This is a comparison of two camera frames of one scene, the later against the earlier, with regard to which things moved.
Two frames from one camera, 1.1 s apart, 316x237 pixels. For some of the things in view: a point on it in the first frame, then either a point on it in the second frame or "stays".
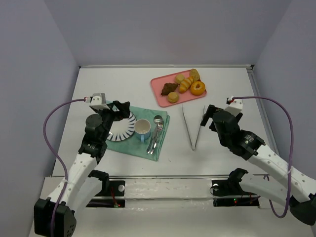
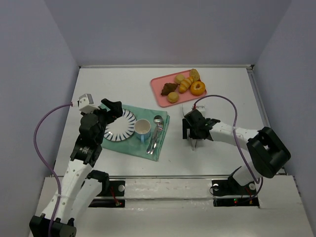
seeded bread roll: [195, 74] stays
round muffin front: [173, 97] stays
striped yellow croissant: [185, 84] stays
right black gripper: [212, 116] -> [188, 127]
